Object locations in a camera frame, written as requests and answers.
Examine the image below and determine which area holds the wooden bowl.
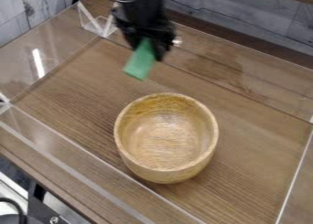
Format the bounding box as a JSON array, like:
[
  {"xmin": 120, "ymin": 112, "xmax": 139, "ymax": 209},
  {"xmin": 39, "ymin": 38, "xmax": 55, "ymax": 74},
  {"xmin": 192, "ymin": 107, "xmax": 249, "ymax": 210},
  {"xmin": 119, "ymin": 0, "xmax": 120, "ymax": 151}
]
[{"xmin": 114, "ymin": 92, "xmax": 219, "ymax": 184}]

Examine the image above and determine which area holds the black cable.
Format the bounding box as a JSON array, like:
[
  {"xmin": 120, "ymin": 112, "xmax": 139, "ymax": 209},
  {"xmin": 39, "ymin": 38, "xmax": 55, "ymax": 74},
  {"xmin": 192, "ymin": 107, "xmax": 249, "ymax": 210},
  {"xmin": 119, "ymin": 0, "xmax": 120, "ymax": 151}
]
[{"xmin": 0, "ymin": 197, "xmax": 28, "ymax": 224}]

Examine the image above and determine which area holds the black table leg bracket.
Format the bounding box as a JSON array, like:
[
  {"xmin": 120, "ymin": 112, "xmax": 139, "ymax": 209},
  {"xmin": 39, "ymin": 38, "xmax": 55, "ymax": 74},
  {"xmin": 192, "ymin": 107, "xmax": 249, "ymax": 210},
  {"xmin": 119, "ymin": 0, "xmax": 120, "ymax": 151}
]
[{"xmin": 27, "ymin": 182, "xmax": 69, "ymax": 224}]

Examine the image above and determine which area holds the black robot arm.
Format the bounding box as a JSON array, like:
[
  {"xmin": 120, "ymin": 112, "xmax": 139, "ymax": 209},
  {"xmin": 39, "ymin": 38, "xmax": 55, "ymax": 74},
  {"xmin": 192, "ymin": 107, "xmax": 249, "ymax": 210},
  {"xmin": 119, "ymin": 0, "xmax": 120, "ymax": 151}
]
[{"xmin": 111, "ymin": 0, "xmax": 176, "ymax": 61}]

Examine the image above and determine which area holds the clear acrylic corner bracket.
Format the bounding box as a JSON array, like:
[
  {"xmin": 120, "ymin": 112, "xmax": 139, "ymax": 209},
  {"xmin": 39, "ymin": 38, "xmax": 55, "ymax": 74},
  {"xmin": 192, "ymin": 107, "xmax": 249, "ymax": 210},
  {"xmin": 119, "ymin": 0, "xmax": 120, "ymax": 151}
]
[{"xmin": 77, "ymin": 2, "xmax": 118, "ymax": 38}]

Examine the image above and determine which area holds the green rectangular stick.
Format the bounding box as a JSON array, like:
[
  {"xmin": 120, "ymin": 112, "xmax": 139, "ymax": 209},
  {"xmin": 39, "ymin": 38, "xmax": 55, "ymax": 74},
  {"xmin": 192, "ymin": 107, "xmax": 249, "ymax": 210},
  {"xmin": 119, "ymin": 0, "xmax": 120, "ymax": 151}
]
[{"xmin": 123, "ymin": 38, "xmax": 156, "ymax": 80}]

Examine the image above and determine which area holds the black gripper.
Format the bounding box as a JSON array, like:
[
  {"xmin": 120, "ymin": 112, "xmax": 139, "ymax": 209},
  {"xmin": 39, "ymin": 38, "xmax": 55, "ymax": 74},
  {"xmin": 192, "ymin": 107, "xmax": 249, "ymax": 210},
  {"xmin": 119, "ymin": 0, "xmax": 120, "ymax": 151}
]
[{"xmin": 111, "ymin": 0, "xmax": 176, "ymax": 61}]

